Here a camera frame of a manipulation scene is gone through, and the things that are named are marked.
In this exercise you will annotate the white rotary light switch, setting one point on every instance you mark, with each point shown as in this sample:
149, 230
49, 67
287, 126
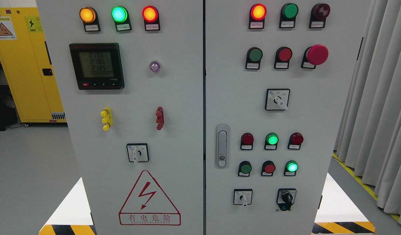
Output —
138, 153

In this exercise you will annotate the orange indicator light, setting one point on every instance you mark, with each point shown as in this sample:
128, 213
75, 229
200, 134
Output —
89, 17

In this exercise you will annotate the grey electrical control cabinet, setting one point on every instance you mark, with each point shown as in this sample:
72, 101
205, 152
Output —
202, 83

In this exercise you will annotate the red terminal connector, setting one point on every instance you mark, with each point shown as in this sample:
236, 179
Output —
160, 118

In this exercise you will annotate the dark red indicator light left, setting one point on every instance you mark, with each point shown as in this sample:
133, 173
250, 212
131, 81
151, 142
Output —
246, 141

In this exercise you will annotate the dark red indicator light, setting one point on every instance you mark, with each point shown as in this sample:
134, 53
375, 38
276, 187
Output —
246, 141
295, 141

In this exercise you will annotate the green push button lower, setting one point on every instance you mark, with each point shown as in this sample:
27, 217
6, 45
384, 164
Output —
244, 169

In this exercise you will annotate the small clear light bulb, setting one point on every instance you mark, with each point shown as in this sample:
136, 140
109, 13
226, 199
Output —
154, 66

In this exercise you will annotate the green lit indicator light middle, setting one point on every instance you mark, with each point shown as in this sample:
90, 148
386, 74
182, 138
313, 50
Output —
271, 141

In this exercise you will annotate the green lit indicator light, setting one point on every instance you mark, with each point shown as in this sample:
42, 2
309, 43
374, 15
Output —
121, 19
271, 141

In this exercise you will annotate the green push button upper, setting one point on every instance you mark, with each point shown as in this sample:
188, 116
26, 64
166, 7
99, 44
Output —
253, 58

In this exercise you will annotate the red push button lower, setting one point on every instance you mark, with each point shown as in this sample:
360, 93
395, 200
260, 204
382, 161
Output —
268, 168

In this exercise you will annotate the red push button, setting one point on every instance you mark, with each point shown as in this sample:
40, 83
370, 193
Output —
282, 58
268, 168

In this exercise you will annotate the yellow terminal connector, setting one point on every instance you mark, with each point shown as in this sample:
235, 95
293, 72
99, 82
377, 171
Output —
106, 114

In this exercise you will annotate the dark red indicator light right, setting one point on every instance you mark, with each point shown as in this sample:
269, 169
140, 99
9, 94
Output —
295, 141

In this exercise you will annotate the red electric danger sticker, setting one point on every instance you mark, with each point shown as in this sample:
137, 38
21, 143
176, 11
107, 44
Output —
147, 204

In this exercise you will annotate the green lit push button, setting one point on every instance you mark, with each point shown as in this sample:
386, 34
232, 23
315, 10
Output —
291, 168

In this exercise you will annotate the red push button upper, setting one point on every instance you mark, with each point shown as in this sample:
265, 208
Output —
282, 58

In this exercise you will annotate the red lit indicator light left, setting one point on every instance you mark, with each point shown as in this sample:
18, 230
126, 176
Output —
151, 18

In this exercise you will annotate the red lit indicator light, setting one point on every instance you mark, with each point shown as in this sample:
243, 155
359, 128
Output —
151, 18
257, 16

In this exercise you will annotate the black digital power meter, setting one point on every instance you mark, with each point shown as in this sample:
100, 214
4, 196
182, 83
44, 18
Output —
97, 66

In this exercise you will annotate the red lit indicator light right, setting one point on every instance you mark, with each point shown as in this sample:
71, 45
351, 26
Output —
257, 16

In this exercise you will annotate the green lit indicator light left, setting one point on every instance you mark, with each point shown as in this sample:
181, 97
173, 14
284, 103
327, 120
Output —
121, 19

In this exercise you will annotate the red emergency stop button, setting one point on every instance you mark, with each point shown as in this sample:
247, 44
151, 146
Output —
314, 55

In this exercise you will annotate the dark green indicator light top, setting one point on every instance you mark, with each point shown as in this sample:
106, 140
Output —
288, 15

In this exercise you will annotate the dark red buzzer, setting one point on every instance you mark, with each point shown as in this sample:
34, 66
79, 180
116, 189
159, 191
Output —
318, 15

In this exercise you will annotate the grey curtain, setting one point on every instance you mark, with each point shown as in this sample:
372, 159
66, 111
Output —
369, 138

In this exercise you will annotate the yellow safety cabinet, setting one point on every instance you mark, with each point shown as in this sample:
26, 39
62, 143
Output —
27, 66

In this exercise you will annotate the silver cabinet door handle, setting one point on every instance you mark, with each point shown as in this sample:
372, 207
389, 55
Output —
222, 131

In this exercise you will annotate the white rotary selector switch upper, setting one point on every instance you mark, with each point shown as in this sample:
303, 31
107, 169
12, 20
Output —
277, 99

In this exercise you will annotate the white rotary selector switch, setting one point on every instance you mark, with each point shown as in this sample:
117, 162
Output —
242, 197
277, 99

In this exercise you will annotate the white rotary selector switch lower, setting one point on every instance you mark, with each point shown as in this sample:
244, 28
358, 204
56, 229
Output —
242, 197

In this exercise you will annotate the black knob selector switch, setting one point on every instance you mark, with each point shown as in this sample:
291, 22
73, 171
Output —
285, 198

